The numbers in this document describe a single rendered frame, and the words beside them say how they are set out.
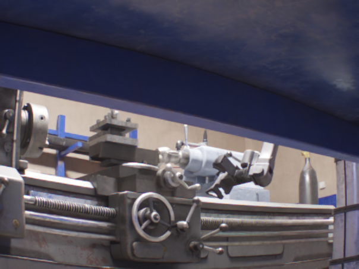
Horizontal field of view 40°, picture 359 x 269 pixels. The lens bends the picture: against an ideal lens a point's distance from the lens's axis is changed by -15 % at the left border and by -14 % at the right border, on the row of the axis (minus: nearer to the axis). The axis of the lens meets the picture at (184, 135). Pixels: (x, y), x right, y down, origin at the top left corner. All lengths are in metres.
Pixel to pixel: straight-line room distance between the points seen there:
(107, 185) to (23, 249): 0.55
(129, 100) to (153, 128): 6.23
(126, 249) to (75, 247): 0.23
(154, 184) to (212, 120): 1.68
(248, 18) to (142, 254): 1.76
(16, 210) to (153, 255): 0.65
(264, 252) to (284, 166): 4.35
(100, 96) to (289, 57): 0.22
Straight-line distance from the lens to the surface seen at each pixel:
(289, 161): 7.21
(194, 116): 0.61
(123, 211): 2.21
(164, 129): 6.90
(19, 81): 0.50
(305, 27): 0.54
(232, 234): 2.68
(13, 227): 1.93
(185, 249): 2.36
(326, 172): 6.78
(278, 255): 3.09
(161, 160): 2.59
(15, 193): 1.95
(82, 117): 6.24
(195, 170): 2.98
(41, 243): 2.17
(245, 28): 0.54
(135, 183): 2.24
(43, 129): 2.37
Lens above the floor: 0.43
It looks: 15 degrees up
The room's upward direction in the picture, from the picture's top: 1 degrees counter-clockwise
